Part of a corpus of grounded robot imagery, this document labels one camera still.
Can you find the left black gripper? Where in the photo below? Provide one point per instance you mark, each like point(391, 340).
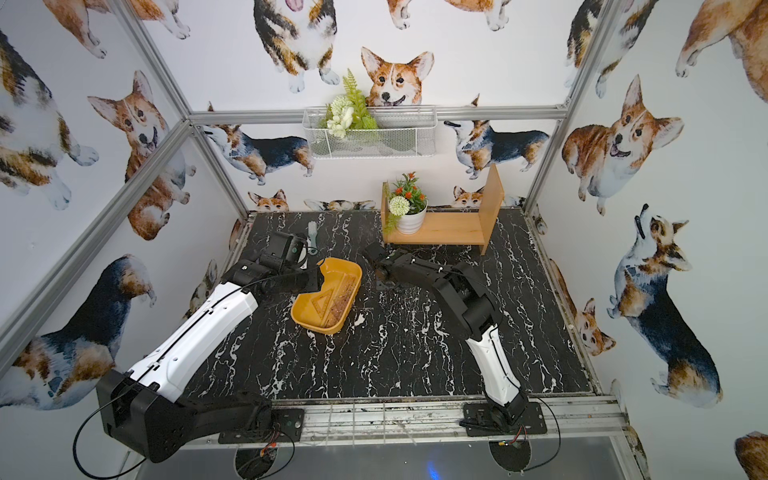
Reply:
point(306, 264)

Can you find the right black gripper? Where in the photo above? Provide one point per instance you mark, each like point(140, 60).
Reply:
point(382, 262)

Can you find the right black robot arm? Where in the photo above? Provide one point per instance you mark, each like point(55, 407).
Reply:
point(472, 314)

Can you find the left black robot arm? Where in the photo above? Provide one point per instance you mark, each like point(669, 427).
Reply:
point(143, 407)

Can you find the yellow plastic storage box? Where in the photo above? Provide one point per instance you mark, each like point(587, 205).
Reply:
point(333, 271)

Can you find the teal cleaning brush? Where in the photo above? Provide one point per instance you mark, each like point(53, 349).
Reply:
point(312, 231)

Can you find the white potted plant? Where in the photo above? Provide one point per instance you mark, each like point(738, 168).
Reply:
point(406, 206)

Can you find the wooden shelf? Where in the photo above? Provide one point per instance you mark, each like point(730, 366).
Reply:
point(452, 227)

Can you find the green fern white flowers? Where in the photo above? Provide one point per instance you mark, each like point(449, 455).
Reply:
point(348, 112)

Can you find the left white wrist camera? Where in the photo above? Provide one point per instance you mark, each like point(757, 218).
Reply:
point(285, 251)

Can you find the white wire wall basket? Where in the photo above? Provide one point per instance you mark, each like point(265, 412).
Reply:
point(399, 132)

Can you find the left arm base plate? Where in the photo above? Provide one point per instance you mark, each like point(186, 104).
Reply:
point(282, 425)

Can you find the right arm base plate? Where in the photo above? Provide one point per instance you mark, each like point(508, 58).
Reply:
point(483, 419)

